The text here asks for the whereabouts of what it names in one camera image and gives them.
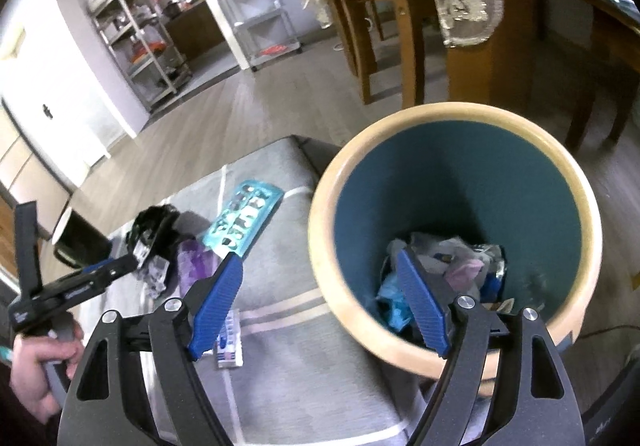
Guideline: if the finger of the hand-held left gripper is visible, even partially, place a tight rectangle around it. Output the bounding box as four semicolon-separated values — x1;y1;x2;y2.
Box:
62;253;139;303

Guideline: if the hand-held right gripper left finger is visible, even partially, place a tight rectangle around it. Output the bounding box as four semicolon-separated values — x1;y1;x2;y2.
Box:
57;251;246;446

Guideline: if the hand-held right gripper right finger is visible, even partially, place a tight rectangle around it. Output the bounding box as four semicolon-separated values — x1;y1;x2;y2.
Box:
397;246;586;446

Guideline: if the blue face mask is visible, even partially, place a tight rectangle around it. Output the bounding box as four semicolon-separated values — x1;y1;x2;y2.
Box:
376;271;417;333

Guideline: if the pink wrapper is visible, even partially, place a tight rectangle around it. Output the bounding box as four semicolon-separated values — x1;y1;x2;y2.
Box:
445;258;486;294

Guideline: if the blue white wet wipes pack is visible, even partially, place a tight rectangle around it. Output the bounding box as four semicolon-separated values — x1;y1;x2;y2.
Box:
385;232;481;287

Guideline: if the black plastic wrapper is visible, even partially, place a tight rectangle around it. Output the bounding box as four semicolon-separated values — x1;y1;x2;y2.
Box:
124;206;181;299

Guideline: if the silver foil packet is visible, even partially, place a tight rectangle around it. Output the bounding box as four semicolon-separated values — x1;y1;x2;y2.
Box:
470;243;508;302

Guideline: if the teal trash bin beige rim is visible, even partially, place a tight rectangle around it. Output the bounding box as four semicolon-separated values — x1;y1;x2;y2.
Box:
307;102;603;397

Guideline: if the person's left hand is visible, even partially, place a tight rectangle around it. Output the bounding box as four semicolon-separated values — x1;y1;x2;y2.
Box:
10;321;86;419

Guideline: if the black cup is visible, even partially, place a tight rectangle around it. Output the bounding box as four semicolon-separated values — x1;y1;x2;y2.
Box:
52;208;113;269

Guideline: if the small white box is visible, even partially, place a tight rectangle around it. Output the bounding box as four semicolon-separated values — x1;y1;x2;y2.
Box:
212;308;244;369

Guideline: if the purple wrapper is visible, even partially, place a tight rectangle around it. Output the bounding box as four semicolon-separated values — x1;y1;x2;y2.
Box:
175;237;221;297

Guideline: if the grey striped cloth ottoman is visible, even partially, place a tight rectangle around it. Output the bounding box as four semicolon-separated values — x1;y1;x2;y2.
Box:
65;135;451;446

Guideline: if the teal blister pack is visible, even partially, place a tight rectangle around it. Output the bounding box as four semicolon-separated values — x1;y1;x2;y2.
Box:
202;180;285;258

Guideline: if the white cabinet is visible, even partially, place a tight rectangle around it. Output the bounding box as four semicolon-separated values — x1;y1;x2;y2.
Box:
0;96;76;247

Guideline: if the grey metal shelf rack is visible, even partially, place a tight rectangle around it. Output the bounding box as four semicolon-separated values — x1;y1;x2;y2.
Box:
87;0;193;109

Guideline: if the wooden cabinet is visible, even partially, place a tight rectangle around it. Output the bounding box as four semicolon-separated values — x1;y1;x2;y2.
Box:
167;1;226;62

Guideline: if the wooden table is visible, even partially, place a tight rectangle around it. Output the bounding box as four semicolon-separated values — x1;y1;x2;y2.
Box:
400;0;533;109

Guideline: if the white shelf rack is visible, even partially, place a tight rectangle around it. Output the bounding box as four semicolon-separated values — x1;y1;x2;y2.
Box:
200;0;301;72

